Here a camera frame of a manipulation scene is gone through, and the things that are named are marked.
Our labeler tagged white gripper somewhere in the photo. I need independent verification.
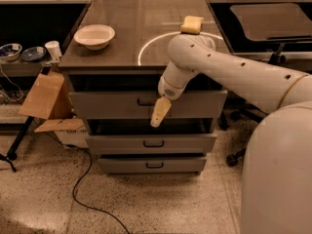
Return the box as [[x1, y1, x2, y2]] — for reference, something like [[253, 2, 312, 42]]
[[150, 75, 188, 128]]

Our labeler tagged grey top drawer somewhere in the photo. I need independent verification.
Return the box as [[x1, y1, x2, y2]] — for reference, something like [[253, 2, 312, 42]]
[[69, 90, 227, 119]]

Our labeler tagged grey drawer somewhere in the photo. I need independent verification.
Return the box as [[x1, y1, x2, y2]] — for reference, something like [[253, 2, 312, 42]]
[[97, 157, 207, 175], [86, 134, 216, 155], [69, 90, 227, 119]]

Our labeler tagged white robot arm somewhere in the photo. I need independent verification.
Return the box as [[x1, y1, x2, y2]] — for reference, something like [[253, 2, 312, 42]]
[[151, 34, 312, 234]]

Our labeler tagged grey drawer cabinet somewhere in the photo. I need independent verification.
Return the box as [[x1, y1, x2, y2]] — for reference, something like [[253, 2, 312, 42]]
[[58, 0, 237, 176]]

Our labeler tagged grey middle drawer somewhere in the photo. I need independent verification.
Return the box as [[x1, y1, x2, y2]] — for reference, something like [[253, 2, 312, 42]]
[[86, 134, 216, 155]]

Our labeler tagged grey bottom drawer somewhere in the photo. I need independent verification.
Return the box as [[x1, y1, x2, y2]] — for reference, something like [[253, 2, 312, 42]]
[[97, 157, 207, 175]]

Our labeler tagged yellow sponge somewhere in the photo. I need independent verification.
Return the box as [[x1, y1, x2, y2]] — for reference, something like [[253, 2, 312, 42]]
[[180, 16, 204, 35]]

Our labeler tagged white bowl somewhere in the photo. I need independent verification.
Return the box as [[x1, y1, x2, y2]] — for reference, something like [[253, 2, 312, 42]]
[[74, 24, 115, 51]]

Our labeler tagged cardboard box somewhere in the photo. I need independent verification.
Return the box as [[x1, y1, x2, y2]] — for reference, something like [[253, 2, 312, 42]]
[[19, 71, 88, 148]]

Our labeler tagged white cup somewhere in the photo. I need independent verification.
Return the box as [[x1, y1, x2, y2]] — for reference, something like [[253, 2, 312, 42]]
[[45, 41, 61, 60]]

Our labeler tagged black office chair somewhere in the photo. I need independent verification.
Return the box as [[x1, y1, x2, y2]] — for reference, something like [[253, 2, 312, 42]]
[[219, 42, 287, 168]]

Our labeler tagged dark blue plate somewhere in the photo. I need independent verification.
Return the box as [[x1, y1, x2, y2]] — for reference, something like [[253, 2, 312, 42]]
[[20, 46, 47, 62]]

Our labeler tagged grey side shelf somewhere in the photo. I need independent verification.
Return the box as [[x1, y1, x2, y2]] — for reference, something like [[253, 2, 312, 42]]
[[0, 59, 59, 77]]

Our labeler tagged black tripod stand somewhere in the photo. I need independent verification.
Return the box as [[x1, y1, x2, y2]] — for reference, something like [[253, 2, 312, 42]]
[[0, 65, 51, 173]]

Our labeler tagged blue patterned bowl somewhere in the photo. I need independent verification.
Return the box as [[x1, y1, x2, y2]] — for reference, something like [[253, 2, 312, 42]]
[[0, 43, 22, 61]]

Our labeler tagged black floor cable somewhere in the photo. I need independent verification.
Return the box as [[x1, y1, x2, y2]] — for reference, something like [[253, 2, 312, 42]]
[[66, 143, 131, 234]]

